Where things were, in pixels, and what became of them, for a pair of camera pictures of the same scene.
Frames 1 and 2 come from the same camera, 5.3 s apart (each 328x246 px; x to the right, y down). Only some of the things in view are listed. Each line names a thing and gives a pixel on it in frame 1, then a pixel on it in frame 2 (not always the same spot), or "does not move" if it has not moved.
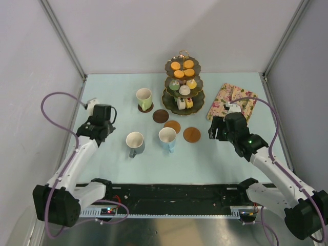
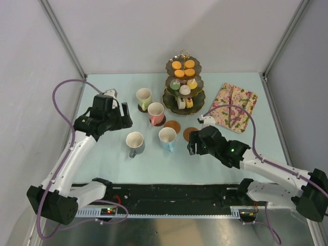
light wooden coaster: x=173 y=124 does not move
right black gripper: x=220 y=122 → x=193 y=137
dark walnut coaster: x=160 y=116 → x=163 y=121
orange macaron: x=188 y=63 does not move
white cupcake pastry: x=184 y=90 does not move
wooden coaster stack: x=191 y=135 does not move
